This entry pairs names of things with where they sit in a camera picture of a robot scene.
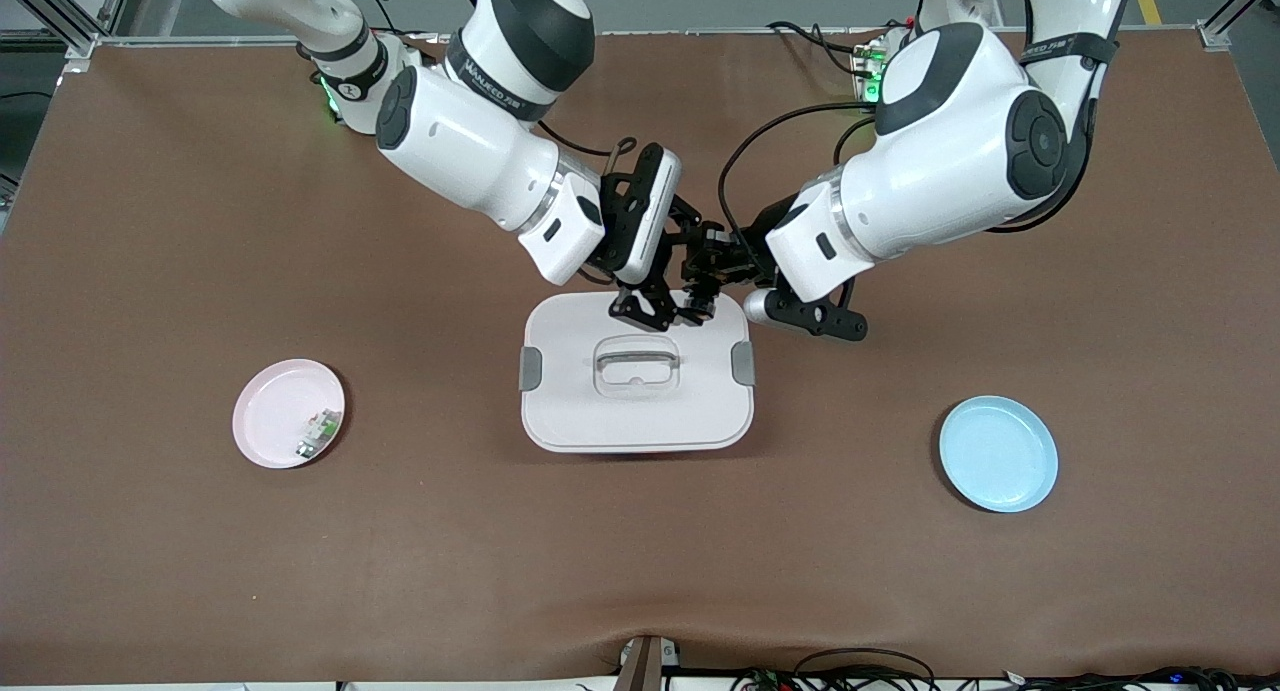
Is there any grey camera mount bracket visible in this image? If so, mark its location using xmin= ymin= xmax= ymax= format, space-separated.
xmin=612 ymin=635 xmax=683 ymax=691

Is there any brown table cover sheet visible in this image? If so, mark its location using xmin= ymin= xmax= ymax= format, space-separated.
xmin=0 ymin=29 xmax=1280 ymax=688

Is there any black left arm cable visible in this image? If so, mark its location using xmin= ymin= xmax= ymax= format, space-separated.
xmin=717 ymin=101 xmax=883 ymax=264

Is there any black cable bundle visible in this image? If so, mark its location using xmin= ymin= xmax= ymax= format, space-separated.
xmin=735 ymin=648 xmax=1280 ymax=691

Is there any green and white switch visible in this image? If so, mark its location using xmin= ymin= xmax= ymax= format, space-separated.
xmin=296 ymin=407 xmax=343 ymax=462

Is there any light blue round plate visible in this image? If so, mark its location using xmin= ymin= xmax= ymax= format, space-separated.
xmin=938 ymin=395 xmax=1060 ymax=515

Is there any aluminium frame strut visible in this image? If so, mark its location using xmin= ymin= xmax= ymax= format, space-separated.
xmin=0 ymin=0 xmax=138 ymax=77
xmin=1195 ymin=0 xmax=1280 ymax=54

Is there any pink round plate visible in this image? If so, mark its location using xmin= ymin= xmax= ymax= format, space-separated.
xmin=231 ymin=358 xmax=347 ymax=470

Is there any silver table edge rail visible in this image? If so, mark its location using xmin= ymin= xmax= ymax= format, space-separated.
xmin=95 ymin=26 xmax=1201 ymax=45

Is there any black base power cable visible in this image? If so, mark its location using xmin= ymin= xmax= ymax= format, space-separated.
xmin=766 ymin=19 xmax=879 ymax=80

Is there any white lidded storage box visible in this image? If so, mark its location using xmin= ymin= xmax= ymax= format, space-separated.
xmin=518 ymin=289 xmax=757 ymax=456

